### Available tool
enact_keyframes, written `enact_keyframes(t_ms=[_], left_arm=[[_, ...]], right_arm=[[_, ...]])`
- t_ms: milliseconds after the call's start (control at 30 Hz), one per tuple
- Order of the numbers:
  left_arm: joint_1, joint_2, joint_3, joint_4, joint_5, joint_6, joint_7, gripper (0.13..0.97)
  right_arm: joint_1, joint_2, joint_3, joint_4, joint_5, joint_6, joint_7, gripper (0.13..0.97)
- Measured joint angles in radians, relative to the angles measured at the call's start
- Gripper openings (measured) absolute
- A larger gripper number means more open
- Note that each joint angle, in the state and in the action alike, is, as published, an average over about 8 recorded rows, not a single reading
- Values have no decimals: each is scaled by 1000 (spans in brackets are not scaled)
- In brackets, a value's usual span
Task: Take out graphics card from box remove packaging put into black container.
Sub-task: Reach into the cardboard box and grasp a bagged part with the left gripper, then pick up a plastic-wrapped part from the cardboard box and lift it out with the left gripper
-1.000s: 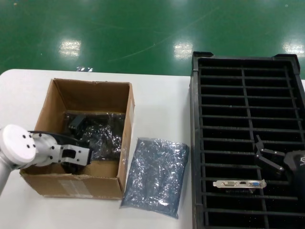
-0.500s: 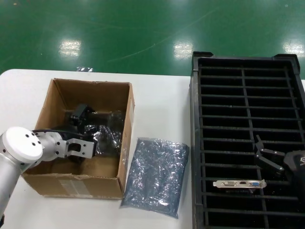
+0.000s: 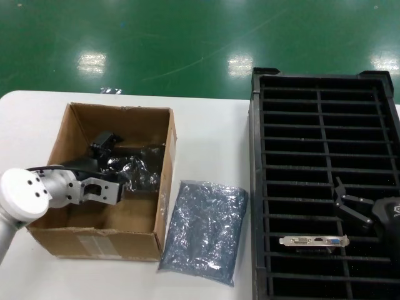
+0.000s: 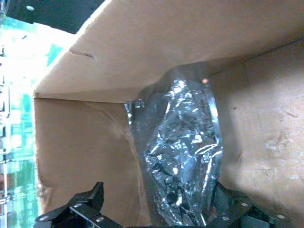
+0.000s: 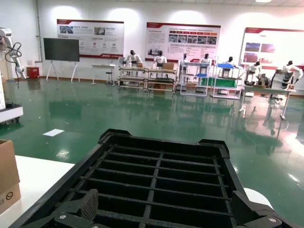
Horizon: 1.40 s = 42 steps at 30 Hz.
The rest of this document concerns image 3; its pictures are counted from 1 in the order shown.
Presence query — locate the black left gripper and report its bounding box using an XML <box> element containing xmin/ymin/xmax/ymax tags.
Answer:
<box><xmin>62</xmin><ymin>131</ymin><xmax>121</xmax><ymax>181</ymax></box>

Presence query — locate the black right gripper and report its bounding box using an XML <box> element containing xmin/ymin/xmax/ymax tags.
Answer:
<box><xmin>332</xmin><ymin>176</ymin><xmax>400</xmax><ymax>251</ymax></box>

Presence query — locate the dark antistatic bag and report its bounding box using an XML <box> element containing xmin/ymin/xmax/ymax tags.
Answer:
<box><xmin>99</xmin><ymin>142</ymin><xmax>166</xmax><ymax>192</ymax></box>

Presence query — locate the brown cardboard box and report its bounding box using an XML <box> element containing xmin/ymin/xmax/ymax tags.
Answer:
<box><xmin>26</xmin><ymin>102</ymin><xmax>179</xmax><ymax>262</ymax></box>

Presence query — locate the black slotted plastic container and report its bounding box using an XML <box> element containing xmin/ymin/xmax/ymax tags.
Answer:
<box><xmin>248</xmin><ymin>67</ymin><xmax>400</xmax><ymax>300</ymax></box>

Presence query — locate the empty blue-grey antistatic bag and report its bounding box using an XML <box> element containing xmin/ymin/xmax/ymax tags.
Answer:
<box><xmin>157</xmin><ymin>179</ymin><xmax>249</xmax><ymax>287</ymax></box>

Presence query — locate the left wrist bracket with motor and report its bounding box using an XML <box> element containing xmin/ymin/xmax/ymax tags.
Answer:
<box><xmin>67</xmin><ymin>177</ymin><xmax>126</xmax><ymax>206</ymax></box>

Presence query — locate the graphics card with silver bracket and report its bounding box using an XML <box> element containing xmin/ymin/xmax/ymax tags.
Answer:
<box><xmin>279</xmin><ymin>233</ymin><xmax>350</xmax><ymax>254</ymax></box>

